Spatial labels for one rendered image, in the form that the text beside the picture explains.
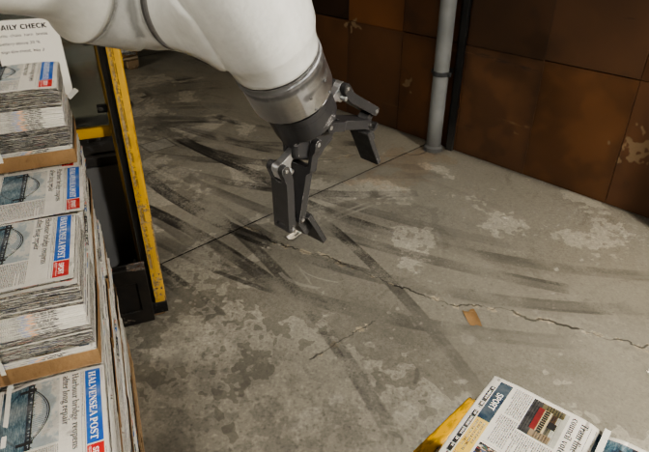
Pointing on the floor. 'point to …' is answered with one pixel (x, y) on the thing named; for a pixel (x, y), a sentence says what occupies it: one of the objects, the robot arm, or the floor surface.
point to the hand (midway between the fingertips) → (342, 192)
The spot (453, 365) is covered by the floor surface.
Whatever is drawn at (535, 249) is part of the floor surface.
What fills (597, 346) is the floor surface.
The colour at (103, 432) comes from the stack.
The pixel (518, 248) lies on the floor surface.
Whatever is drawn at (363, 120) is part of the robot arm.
